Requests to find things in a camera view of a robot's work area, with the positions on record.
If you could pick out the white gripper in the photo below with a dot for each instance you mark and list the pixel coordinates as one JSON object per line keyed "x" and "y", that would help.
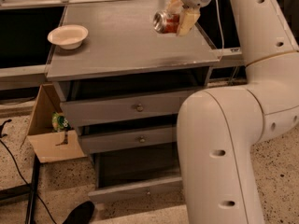
{"x": 189, "y": 16}

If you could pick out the red coke can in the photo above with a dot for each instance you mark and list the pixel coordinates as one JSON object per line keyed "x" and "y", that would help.
{"x": 165, "y": 22}

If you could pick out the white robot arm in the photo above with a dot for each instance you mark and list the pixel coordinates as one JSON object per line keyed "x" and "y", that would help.
{"x": 217, "y": 127}

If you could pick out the grey drawer cabinet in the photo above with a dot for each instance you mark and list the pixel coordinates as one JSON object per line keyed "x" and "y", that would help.
{"x": 124, "y": 85}

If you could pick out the grey top drawer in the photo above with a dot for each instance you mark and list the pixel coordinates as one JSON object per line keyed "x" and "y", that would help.
{"x": 95, "y": 111}

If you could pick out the grey drawer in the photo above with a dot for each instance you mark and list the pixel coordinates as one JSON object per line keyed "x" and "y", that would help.
{"x": 97, "y": 143}
{"x": 95, "y": 111}
{"x": 136, "y": 172}

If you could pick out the grey middle drawer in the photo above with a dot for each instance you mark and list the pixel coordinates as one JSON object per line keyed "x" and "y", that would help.
{"x": 97, "y": 143}

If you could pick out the grey bottom drawer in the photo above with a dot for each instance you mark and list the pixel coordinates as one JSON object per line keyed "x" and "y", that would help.
{"x": 136, "y": 172}

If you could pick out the metal diagonal rod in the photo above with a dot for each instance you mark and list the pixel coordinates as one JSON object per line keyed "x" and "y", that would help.
{"x": 233, "y": 76}

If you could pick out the white bowl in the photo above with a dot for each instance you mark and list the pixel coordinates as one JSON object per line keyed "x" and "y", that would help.
{"x": 68, "y": 36}

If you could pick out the grey metal railing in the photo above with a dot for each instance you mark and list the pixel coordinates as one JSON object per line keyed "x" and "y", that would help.
{"x": 31, "y": 3}

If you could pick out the cardboard box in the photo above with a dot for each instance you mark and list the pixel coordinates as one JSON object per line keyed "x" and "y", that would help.
{"x": 49, "y": 144}

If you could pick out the black shoe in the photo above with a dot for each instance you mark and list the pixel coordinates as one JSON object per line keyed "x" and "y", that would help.
{"x": 82, "y": 214}

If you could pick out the black floor frame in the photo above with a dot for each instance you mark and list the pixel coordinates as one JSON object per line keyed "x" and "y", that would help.
{"x": 25, "y": 192}

